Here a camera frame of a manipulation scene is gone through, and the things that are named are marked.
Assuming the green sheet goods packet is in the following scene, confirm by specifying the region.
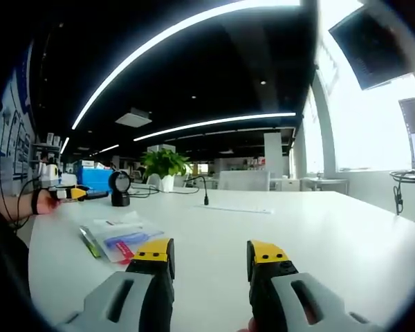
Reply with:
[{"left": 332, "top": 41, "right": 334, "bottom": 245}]
[{"left": 78, "top": 225, "right": 111, "bottom": 261}]

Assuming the blue and white wall poster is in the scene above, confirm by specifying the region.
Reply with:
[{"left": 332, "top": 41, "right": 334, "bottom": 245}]
[{"left": 0, "top": 43, "right": 36, "bottom": 183}]

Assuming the white sheet goods packet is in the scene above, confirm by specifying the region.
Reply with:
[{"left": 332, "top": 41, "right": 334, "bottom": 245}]
[{"left": 92, "top": 211, "right": 145, "bottom": 230}]

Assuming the ceiling air conditioner panel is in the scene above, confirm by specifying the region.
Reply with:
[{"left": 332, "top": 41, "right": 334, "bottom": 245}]
[{"left": 115, "top": 107, "right": 154, "bottom": 128}]

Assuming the black gooseneck cable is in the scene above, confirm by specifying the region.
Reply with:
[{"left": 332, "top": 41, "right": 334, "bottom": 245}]
[{"left": 183, "top": 175, "right": 210, "bottom": 206}]

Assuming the green plant in white pot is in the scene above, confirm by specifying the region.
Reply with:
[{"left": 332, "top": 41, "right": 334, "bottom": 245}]
[{"left": 139, "top": 147, "right": 194, "bottom": 193}]

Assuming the white desk partition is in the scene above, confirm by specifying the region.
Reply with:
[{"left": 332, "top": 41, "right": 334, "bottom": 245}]
[{"left": 216, "top": 170, "right": 271, "bottom": 192}]

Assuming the black cable bundle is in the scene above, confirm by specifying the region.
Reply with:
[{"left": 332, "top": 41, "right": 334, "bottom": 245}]
[{"left": 388, "top": 169, "right": 415, "bottom": 216}]

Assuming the black barcode scanner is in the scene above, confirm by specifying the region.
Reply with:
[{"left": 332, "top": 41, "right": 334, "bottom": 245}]
[{"left": 108, "top": 169, "right": 133, "bottom": 208}]

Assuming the blue storage box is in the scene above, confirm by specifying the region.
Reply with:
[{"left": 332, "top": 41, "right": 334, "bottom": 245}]
[{"left": 80, "top": 167, "right": 114, "bottom": 193}]

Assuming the white table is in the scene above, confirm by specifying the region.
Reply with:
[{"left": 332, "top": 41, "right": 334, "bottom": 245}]
[{"left": 27, "top": 188, "right": 415, "bottom": 332}]

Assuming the long ceiling strip light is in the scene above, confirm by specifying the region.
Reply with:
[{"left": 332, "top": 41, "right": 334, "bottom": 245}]
[{"left": 71, "top": 0, "right": 302, "bottom": 131}]

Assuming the black wrist strap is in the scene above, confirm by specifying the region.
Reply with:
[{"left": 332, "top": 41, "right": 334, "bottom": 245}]
[{"left": 30, "top": 188, "right": 42, "bottom": 216}]

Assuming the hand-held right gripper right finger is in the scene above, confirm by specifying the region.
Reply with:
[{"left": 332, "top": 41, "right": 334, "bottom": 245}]
[{"left": 246, "top": 239, "right": 385, "bottom": 332}]

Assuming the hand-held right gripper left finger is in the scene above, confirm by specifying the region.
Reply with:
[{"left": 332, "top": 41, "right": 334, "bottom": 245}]
[{"left": 57, "top": 237, "right": 176, "bottom": 332}]

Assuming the short ceiling strip light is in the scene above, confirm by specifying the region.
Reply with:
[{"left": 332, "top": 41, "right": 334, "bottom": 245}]
[{"left": 132, "top": 111, "right": 297, "bottom": 142}]

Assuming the clear plastic bag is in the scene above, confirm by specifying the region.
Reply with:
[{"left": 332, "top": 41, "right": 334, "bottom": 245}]
[{"left": 102, "top": 229, "right": 165, "bottom": 266}]

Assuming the person's left hand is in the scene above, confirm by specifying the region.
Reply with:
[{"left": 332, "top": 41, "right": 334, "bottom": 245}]
[{"left": 31, "top": 188, "right": 62, "bottom": 216}]

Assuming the white paper sheet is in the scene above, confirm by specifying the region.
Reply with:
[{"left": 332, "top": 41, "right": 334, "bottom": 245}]
[{"left": 192, "top": 203, "right": 275, "bottom": 215}]

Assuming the black hanging monitor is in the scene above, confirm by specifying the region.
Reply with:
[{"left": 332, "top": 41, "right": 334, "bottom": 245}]
[{"left": 328, "top": 2, "right": 415, "bottom": 91}]

